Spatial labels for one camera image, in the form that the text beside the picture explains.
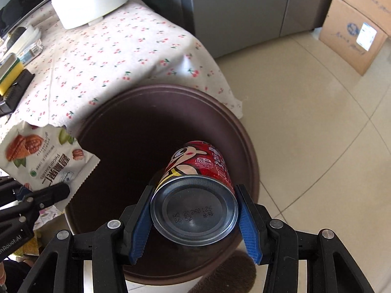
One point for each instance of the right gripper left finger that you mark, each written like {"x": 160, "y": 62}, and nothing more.
{"x": 137, "y": 223}

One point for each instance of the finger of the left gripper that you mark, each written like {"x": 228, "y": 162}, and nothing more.
{"x": 44, "y": 198}

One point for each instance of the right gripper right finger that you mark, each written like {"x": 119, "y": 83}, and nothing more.
{"x": 252, "y": 227}

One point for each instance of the white nut snack bag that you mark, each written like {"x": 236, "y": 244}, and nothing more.
{"x": 39, "y": 157}

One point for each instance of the red can with cartoon face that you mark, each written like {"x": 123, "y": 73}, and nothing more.
{"x": 194, "y": 203}

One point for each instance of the yellow green sponge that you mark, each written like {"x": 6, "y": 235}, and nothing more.
{"x": 11, "y": 68}

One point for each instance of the black plastic food tray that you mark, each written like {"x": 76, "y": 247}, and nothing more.
{"x": 12, "y": 97}

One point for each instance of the light blue milk carton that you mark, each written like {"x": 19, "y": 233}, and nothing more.
{"x": 31, "y": 52}

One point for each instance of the brown plastic trash bin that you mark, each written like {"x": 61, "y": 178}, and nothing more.
{"x": 134, "y": 135}

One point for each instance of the cherry print tablecloth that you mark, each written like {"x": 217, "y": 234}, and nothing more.
{"x": 82, "y": 68}

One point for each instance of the white stacked bowls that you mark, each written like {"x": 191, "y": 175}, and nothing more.
{"x": 21, "y": 39}

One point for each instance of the black microwave oven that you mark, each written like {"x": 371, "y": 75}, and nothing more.
{"x": 18, "y": 3}

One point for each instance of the lower cardboard box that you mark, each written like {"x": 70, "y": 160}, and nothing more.
{"x": 352, "y": 35}

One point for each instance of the grey refrigerator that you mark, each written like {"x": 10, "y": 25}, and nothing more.
{"x": 226, "y": 26}

